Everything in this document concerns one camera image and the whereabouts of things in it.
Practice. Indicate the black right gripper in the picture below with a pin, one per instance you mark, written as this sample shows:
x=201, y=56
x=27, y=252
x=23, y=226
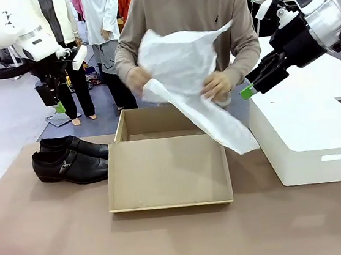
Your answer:
x=298, y=43

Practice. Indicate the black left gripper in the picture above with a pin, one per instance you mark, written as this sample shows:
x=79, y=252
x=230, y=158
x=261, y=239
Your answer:
x=51, y=71

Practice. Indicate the black leather shoe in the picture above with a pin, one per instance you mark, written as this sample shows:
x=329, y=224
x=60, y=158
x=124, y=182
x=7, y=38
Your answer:
x=91, y=148
x=80, y=170

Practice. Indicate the white tissue paper sheet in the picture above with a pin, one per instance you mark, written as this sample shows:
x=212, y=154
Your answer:
x=181, y=58

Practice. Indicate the brown cardboard shoe box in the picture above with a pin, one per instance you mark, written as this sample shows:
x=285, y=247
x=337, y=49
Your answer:
x=163, y=171

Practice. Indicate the person's left forearm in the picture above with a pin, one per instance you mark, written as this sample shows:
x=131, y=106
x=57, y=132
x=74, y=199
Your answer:
x=246, y=60

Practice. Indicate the person's right forearm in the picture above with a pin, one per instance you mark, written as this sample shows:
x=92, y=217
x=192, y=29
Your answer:
x=124, y=62

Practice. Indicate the white box-shaped platform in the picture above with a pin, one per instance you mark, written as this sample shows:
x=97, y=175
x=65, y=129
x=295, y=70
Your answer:
x=296, y=125

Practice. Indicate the person's left hand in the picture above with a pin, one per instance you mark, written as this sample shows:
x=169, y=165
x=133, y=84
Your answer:
x=218, y=85

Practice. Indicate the person's right hand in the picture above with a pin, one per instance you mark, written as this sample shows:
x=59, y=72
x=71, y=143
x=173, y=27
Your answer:
x=137, y=79

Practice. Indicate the colourful cloth pile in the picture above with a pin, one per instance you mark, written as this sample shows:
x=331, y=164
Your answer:
x=92, y=78

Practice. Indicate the mannequin in white shirt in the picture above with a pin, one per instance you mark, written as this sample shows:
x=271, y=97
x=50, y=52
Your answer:
x=99, y=15

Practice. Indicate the pink hanging garment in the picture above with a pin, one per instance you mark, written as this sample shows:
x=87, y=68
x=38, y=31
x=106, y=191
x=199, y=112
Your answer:
x=76, y=2

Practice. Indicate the white label sticker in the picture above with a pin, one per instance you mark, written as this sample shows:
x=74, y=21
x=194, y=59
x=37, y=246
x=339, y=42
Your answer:
x=337, y=156

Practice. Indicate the person in beige sweater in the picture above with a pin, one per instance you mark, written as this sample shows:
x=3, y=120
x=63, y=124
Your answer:
x=187, y=5

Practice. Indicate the grey mannequin base plate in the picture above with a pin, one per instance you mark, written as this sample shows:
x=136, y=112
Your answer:
x=57, y=120

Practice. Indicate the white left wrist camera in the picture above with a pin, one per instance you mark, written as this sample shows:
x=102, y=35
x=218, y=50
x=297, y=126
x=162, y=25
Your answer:
x=79, y=58

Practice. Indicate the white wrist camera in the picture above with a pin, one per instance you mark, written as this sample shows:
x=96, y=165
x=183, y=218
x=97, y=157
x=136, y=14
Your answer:
x=79, y=58
x=263, y=8

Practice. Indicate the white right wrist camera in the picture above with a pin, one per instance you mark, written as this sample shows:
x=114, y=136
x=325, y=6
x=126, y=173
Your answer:
x=263, y=8

